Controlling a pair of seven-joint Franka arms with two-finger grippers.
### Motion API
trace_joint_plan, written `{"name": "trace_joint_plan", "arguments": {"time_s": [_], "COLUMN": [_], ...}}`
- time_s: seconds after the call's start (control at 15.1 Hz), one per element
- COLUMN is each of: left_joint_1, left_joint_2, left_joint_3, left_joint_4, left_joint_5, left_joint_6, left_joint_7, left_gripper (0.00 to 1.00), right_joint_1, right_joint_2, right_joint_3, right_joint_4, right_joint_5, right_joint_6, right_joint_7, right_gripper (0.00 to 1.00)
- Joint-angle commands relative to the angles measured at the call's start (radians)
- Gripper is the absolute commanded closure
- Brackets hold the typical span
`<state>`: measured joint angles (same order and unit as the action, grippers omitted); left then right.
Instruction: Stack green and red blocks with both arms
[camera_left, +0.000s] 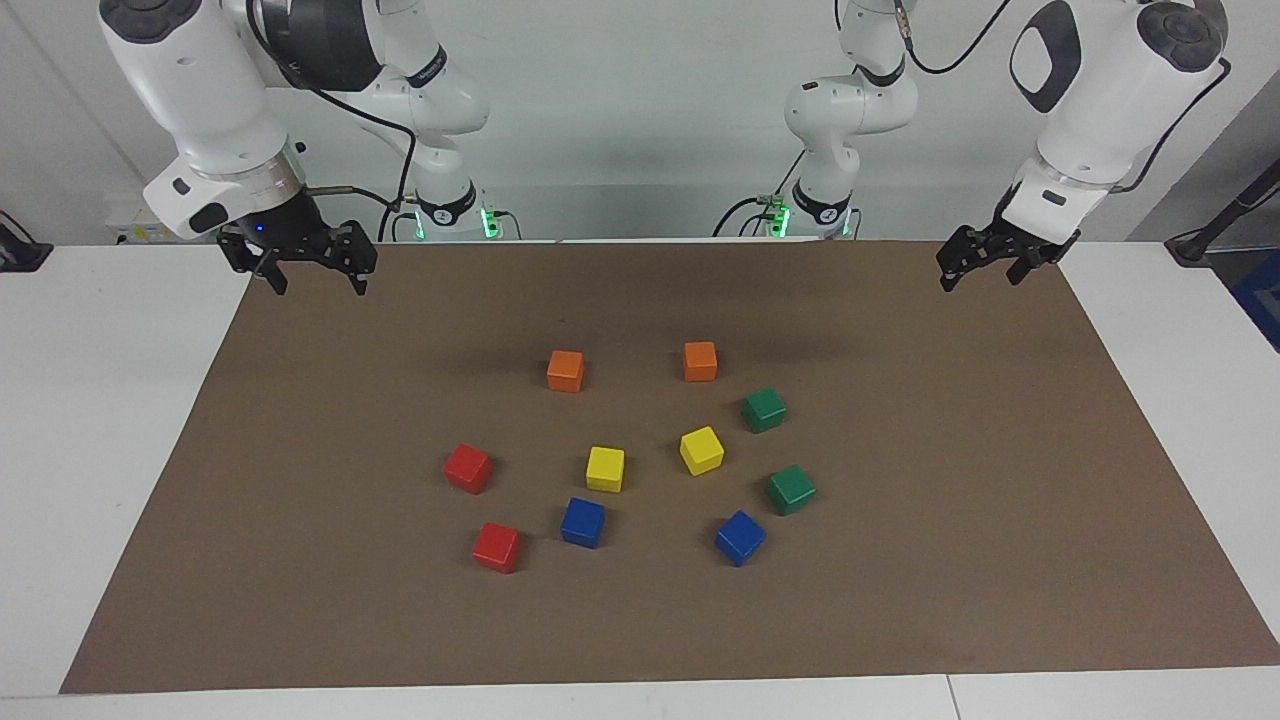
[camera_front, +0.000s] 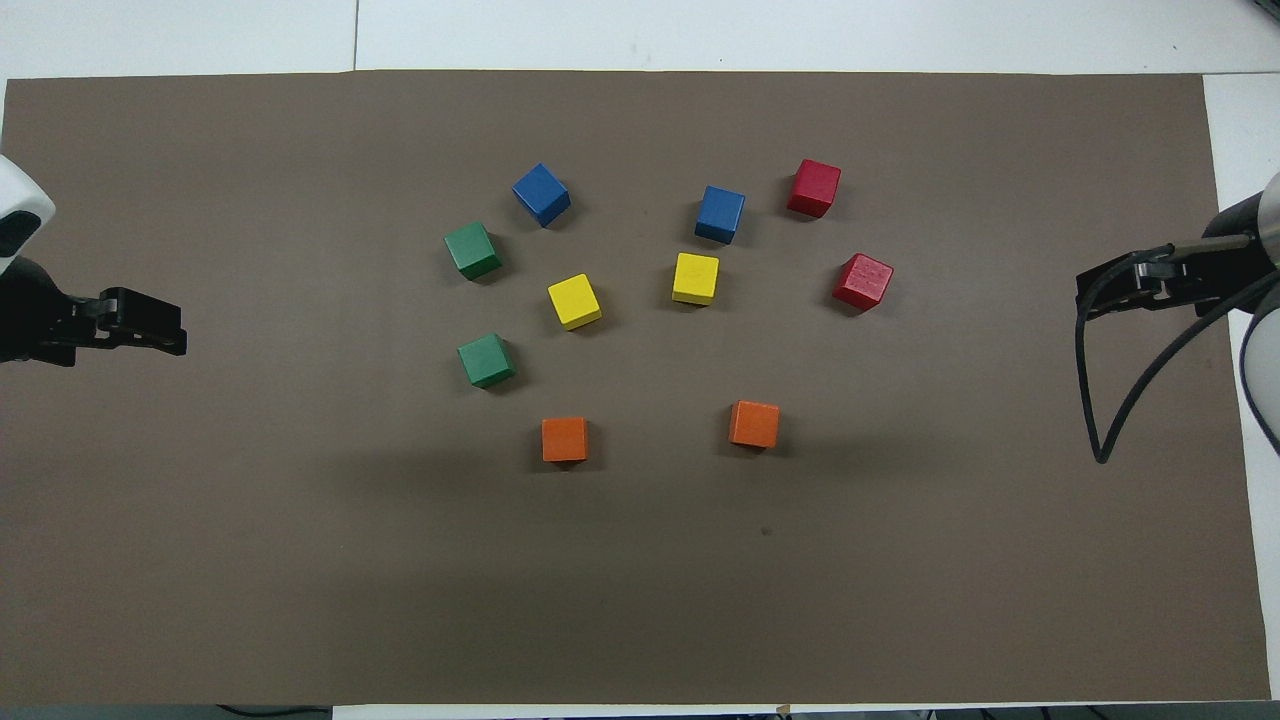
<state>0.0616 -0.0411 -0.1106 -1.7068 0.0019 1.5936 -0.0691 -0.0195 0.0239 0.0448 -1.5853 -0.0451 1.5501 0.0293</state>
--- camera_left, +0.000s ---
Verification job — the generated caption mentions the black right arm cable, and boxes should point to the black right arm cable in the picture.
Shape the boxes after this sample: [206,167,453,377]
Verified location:
[245,0,421,243]

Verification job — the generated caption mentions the black stand pole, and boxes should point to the black stand pole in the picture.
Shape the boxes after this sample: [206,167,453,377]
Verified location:
[1165,158,1280,267]

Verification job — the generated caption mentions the blue wooden cube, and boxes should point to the blue wooden cube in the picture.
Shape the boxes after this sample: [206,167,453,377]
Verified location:
[714,509,768,568]
[560,496,607,550]

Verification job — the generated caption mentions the black base cable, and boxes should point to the black base cable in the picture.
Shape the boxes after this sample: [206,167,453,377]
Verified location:
[712,150,807,238]

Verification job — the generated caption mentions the brown table mat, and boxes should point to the brown table mat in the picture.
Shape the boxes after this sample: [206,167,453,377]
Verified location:
[58,240,1280,694]

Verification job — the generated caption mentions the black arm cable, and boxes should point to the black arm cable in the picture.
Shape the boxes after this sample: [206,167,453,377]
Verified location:
[893,0,1233,196]
[245,0,421,243]

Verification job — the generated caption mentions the red wooden cube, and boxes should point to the red wooden cube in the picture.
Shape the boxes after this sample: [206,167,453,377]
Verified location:
[443,443,494,496]
[471,522,523,575]

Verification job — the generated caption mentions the blue box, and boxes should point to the blue box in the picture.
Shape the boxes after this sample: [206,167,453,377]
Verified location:
[1230,248,1280,353]

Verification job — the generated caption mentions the black clamp bracket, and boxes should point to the black clamp bracket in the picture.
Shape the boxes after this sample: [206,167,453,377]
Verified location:
[0,210,54,273]

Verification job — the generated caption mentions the green wooden cube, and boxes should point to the green wooden cube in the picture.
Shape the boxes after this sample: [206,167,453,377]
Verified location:
[741,387,788,435]
[766,463,817,517]

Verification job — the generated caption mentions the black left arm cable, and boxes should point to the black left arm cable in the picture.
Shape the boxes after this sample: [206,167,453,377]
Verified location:
[893,0,1233,196]

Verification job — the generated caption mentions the white power box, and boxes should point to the white power box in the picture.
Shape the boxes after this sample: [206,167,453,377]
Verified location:
[105,195,171,245]

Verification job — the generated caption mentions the yellow wooden cube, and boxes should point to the yellow wooden cube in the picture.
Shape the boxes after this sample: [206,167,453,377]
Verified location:
[679,425,726,477]
[585,446,626,493]

